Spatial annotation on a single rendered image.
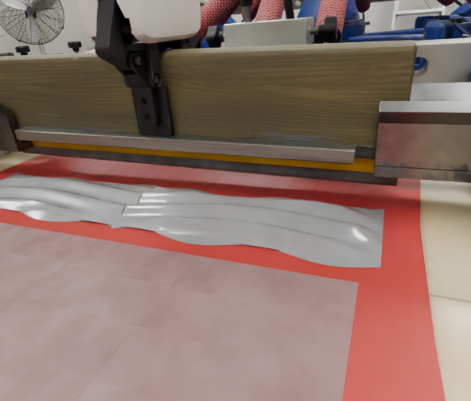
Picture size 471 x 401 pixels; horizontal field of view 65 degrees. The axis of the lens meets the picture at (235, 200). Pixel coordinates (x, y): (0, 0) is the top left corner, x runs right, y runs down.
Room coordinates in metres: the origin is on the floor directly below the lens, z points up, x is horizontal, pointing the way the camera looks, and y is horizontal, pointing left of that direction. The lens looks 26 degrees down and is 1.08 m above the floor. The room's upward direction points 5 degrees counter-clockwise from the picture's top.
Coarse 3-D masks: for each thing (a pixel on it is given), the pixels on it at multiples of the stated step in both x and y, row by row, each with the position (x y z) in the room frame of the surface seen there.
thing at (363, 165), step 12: (36, 144) 0.39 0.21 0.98; (48, 144) 0.38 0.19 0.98; (60, 144) 0.37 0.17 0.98; (72, 144) 0.36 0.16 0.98; (168, 156) 0.32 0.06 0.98; (180, 156) 0.32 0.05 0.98; (192, 156) 0.31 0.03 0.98; (204, 156) 0.31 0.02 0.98; (216, 156) 0.30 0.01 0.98; (228, 156) 0.30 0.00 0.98; (240, 156) 0.29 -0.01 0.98; (324, 168) 0.26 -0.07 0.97; (336, 168) 0.26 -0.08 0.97; (348, 168) 0.26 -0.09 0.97; (360, 168) 0.25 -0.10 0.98; (372, 168) 0.25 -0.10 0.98
